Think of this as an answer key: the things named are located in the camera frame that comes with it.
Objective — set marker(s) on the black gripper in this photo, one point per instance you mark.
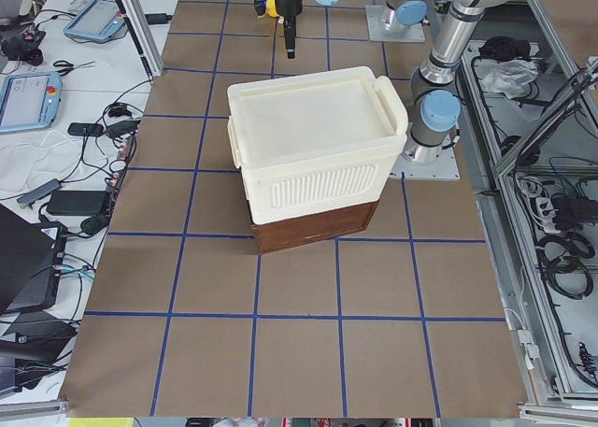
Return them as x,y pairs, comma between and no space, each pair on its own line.
289,5

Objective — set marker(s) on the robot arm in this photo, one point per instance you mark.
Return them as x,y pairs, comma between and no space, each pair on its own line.
438,109
397,17

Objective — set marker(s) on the dark wooden drawer cabinet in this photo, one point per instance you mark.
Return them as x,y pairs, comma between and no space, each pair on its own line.
308,229

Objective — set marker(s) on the yellow plush toy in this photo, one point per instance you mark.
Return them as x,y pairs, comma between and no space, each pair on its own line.
266,8

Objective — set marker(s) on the cream plastic storage box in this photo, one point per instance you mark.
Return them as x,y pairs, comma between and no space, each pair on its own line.
316,142

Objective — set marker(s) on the black power adapter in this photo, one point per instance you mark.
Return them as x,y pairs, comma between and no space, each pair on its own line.
158,18

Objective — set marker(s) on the blue teach pendant far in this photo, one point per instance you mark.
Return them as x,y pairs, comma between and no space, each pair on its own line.
99,22

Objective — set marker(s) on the blue teach pendant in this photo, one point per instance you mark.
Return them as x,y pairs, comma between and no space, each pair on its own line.
30,101
99,22

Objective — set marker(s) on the blue teach pendant near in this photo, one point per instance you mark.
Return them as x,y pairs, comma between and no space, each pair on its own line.
30,101

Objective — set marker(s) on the black power brick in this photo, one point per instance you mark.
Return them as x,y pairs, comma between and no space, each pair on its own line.
76,203

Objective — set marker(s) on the brown paper table cover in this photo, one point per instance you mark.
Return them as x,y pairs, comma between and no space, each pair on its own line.
258,263

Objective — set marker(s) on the black laptop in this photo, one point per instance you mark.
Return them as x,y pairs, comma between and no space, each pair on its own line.
30,256

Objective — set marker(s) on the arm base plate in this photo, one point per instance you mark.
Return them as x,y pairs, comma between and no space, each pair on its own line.
376,32
434,165

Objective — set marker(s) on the aluminium frame post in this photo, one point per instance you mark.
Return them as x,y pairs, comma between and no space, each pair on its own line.
139,29

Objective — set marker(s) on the black handled scissors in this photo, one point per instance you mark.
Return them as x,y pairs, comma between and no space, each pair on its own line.
63,67

